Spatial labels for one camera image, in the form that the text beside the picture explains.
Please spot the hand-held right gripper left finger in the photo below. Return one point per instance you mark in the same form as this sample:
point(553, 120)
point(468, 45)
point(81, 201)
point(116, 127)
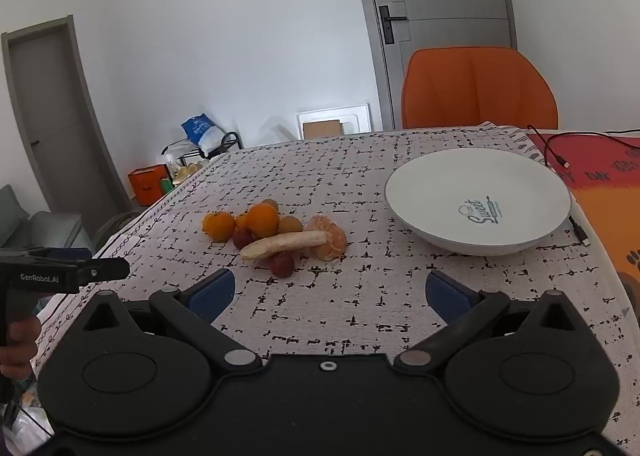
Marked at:
point(215, 292)

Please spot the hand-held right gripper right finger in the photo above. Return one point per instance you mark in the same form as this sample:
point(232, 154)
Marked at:
point(446, 293)

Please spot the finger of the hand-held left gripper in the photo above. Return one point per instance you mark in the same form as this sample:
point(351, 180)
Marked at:
point(102, 268)
point(65, 253)

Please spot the red plum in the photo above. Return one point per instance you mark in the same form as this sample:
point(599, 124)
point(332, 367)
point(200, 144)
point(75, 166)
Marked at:
point(283, 265)
point(242, 238)

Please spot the small mandarin orange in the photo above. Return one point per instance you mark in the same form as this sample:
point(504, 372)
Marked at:
point(241, 221)
point(218, 225)

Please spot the peeled pomelo segment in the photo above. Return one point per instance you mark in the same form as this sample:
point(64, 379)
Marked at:
point(282, 244)

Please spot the large orange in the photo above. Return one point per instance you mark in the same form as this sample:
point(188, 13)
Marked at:
point(262, 220)

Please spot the green-brown kiwi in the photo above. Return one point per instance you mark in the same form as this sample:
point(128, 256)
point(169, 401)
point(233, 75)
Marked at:
point(270, 203)
point(291, 224)

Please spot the white printed plate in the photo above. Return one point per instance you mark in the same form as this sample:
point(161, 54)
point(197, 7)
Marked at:
point(450, 191)

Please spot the peeled tangerine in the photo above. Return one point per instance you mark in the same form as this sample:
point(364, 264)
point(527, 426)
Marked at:
point(330, 236)

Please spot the person's left hand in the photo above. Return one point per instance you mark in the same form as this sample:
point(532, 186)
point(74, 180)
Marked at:
point(21, 342)

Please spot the grey sofa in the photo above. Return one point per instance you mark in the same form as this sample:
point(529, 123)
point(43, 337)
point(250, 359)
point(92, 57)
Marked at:
point(50, 228)

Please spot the orange paper bag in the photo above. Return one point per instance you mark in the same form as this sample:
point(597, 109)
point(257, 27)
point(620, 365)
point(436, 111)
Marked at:
point(147, 183)

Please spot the grey-framed plain door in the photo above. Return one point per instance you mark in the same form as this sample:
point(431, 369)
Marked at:
point(55, 111)

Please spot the white black-patterned tablecloth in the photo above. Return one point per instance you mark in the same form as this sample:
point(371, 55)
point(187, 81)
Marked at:
point(350, 171)

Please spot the white plastic bag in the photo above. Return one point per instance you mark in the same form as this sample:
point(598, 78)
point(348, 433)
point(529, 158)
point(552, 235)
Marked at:
point(27, 436)

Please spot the blue and white bag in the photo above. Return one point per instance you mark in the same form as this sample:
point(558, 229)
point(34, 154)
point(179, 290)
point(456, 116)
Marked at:
point(200, 134)

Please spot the brown cardboard sheet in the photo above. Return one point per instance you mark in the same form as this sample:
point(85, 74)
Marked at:
point(322, 129)

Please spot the white framed panel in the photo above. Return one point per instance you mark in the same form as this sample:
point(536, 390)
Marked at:
point(357, 116)

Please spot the orange chair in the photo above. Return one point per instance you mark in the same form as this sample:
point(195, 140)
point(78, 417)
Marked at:
point(475, 91)

